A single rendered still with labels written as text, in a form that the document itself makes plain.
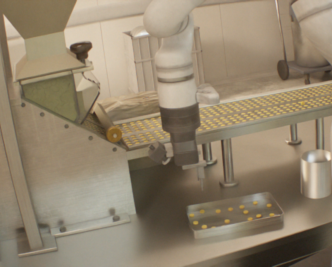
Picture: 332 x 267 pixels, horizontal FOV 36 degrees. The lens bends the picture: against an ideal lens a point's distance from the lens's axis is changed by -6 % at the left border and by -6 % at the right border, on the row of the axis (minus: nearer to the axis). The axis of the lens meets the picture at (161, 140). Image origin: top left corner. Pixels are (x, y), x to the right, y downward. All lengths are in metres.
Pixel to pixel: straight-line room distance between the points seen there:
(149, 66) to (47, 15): 3.45
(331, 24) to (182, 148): 0.41
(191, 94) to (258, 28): 4.48
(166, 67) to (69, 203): 0.40
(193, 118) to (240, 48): 4.41
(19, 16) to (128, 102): 0.48
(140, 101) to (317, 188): 0.55
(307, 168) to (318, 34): 0.48
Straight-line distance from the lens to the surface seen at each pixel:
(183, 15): 0.95
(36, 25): 1.15
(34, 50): 1.17
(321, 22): 0.80
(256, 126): 1.29
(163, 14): 0.96
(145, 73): 4.56
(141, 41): 4.51
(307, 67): 5.17
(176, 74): 0.99
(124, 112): 1.44
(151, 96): 1.51
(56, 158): 1.17
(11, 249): 1.21
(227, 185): 1.32
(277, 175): 1.37
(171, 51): 0.99
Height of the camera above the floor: 1.38
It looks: 20 degrees down
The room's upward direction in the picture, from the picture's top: 7 degrees counter-clockwise
